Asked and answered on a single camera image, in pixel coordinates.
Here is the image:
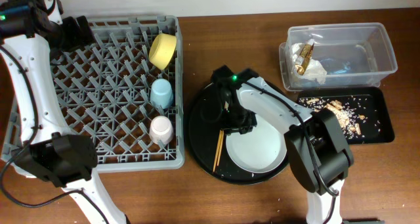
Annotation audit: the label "wooden chopstick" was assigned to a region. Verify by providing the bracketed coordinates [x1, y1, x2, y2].
[216, 130, 224, 167]
[213, 132, 220, 173]

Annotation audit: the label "grey round plate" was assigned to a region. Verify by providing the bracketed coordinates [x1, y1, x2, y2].
[226, 115, 287, 173]

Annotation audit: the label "pink plastic cup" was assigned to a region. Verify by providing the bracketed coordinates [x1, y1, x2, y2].
[149, 116, 174, 145]

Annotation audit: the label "blue plastic cup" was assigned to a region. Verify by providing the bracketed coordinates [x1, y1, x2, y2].
[150, 79, 173, 109]

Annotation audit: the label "yellow bowl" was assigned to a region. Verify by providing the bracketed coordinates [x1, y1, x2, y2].
[149, 33, 177, 70]

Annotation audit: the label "white tissue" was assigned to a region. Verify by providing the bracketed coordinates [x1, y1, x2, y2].
[291, 43, 307, 66]
[303, 60, 327, 85]

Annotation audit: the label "gold snack wrapper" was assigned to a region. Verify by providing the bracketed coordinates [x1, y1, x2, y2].
[295, 39, 314, 76]

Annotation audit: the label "food scraps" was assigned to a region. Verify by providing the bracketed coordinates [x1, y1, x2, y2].
[299, 97, 366, 139]

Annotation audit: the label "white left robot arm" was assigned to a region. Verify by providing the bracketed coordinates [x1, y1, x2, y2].
[1, 0, 128, 223]

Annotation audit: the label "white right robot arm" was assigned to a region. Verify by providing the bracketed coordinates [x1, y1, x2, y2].
[211, 66, 354, 223]

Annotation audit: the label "grey dishwasher rack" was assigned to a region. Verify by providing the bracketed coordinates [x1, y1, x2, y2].
[1, 16, 184, 173]

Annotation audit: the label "black round tray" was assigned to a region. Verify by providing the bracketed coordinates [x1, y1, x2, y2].
[184, 84, 289, 185]

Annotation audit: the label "clear plastic bin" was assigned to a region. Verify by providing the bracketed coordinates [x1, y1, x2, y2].
[279, 22, 398, 91]

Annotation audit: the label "black rectangular bin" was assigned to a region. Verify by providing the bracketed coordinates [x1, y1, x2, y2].
[297, 87, 395, 145]

